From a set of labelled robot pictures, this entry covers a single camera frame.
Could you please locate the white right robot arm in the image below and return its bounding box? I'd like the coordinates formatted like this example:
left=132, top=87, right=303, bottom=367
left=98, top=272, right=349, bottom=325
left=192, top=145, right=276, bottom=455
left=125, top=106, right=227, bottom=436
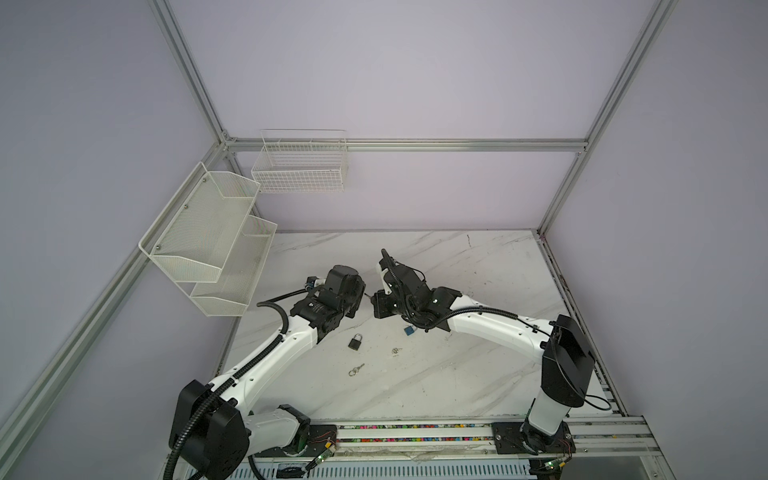
left=371, top=256, right=596, bottom=454

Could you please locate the white wire basket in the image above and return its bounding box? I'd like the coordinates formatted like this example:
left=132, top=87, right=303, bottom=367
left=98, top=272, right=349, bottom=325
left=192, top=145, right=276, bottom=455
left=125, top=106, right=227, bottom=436
left=251, top=129, right=348, bottom=194

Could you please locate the white ventilated cover strip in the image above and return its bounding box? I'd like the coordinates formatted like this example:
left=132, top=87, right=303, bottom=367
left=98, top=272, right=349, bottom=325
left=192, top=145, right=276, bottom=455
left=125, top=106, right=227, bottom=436
left=179, top=460, right=535, bottom=480

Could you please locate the aluminium frame post back right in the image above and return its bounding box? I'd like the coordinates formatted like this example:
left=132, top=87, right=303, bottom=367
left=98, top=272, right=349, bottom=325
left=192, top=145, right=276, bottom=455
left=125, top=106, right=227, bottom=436
left=536, top=0, right=677, bottom=236

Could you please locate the aluminium frame horizontal back bar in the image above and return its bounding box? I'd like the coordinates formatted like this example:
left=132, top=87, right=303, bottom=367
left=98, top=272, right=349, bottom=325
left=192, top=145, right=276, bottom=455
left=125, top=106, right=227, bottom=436
left=228, top=138, right=589, bottom=153

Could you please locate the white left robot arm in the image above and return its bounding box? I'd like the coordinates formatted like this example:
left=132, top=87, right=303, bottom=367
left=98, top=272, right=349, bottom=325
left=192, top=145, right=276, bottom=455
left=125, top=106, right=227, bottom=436
left=162, top=265, right=365, bottom=479

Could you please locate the white mesh two-tier shelf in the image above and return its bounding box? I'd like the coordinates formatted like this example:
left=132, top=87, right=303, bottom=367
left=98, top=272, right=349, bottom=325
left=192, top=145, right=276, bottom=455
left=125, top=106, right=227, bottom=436
left=138, top=163, right=277, bottom=317

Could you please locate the aluminium frame left wall bar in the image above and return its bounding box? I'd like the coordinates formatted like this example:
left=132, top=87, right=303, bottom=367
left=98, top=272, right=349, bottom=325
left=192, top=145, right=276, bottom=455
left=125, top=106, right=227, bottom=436
left=1, top=144, right=224, bottom=475

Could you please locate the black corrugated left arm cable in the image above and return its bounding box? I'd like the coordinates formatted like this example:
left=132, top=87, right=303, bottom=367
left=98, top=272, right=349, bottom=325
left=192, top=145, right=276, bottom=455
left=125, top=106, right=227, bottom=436
left=161, top=286, right=310, bottom=480

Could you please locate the aluminium table edge rail right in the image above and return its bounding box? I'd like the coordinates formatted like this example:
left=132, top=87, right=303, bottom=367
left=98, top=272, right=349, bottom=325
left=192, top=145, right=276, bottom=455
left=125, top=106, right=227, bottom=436
left=533, top=230, right=585, bottom=327

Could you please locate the black padlock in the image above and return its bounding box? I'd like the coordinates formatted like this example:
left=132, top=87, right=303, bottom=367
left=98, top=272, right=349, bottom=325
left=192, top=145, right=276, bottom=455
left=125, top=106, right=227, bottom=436
left=348, top=334, right=363, bottom=351

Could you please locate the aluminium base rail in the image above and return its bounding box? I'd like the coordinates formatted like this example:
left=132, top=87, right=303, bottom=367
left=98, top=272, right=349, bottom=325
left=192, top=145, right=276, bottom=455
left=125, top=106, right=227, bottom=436
left=230, top=416, right=675, bottom=479

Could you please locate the aluminium frame post back left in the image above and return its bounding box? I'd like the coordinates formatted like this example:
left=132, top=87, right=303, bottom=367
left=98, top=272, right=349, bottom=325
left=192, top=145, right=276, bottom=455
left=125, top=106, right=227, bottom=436
left=148, top=0, right=228, bottom=143

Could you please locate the aluminium frame post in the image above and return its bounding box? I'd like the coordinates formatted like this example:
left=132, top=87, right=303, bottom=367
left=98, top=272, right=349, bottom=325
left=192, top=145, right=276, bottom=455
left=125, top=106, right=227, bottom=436
left=536, top=0, right=677, bottom=236
left=148, top=0, right=228, bottom=143

